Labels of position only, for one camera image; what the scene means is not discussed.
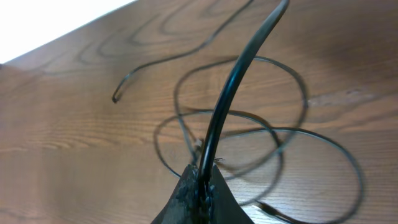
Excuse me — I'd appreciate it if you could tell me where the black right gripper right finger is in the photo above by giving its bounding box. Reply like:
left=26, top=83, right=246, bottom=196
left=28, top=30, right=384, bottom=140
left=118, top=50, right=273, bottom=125
left=205, top=164, right=254, bottom=224

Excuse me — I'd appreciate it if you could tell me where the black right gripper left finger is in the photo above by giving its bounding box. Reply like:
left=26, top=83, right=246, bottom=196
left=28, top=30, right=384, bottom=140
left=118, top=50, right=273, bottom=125
left=151, top=165, right=198, bottom=224

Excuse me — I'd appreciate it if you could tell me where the black usb cable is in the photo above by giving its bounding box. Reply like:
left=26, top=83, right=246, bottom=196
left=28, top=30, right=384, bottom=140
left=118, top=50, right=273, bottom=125
left=152, top=55, right=365, bottom=224

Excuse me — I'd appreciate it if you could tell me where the thin black cable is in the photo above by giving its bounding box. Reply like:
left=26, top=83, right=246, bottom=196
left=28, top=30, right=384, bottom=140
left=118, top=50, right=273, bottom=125
left=111, top=0, right=290, bottom=194

